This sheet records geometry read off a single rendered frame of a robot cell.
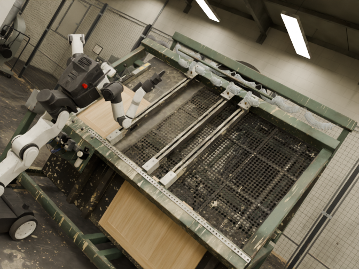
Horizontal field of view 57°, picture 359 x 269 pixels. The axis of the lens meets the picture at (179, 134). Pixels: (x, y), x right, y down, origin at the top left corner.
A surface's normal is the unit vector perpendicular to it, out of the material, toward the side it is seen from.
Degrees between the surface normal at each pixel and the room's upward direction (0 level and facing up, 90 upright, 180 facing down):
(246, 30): 90
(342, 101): 90
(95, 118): 55
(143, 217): 90
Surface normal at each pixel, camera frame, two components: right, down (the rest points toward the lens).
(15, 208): 0.08, -0.72
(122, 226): -0.41, -0.18
